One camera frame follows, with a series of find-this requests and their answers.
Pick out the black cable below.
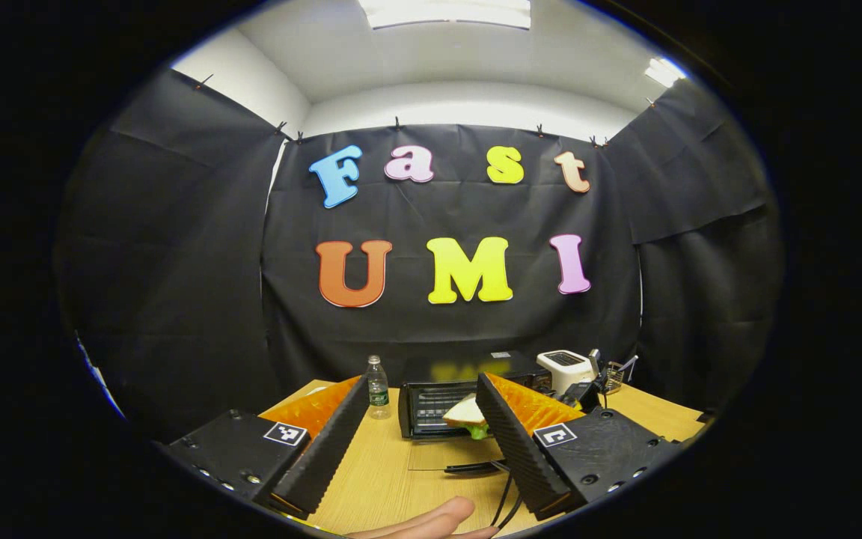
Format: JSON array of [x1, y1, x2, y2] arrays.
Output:
[[489, 460, 523, 528]]

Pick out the lettuce sandwich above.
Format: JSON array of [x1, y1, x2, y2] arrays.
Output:
[[441, 394, 492, 441]]

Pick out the black electric oven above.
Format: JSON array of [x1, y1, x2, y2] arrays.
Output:
[[398, 350, 554, 475]]

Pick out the clear water bottle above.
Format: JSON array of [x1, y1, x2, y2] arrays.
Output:
[[365, 355, 391, 421]]

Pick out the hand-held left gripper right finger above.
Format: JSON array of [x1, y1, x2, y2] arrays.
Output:
[[474, 371, 684, 522]]

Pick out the black backdrop cloth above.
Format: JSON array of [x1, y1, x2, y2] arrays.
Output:
[[57, 69, 785, 442]]

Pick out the white toaster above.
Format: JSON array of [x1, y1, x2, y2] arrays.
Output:
[[535, 349, 598, 395]]

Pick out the ceiling light panel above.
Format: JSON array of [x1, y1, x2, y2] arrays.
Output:
[[358, 0, 534, 31], [644, 57, 688, 88]]

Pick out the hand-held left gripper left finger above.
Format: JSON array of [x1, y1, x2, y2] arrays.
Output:
[[163, 374, 371, 522]]

